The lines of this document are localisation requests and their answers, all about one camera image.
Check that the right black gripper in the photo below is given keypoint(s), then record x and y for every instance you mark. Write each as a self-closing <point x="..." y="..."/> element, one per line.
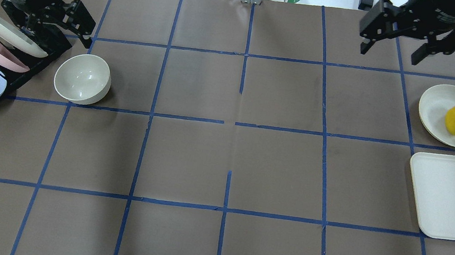
<point x="438" y="12"/>

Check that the cream ceramic bowl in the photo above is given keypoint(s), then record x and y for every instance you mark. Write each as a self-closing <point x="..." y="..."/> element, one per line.
<point x="83" y="79"/>

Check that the cream round plate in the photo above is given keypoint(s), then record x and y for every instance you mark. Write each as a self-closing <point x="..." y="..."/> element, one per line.
<point x="433" y="105"/>

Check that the cream plate in rack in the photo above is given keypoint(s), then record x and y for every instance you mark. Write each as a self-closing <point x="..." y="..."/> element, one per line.
<point x="19" y="40"/>

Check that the black dish rack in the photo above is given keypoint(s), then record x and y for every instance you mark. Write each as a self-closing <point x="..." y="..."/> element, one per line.
<point x="16" y="80"/>

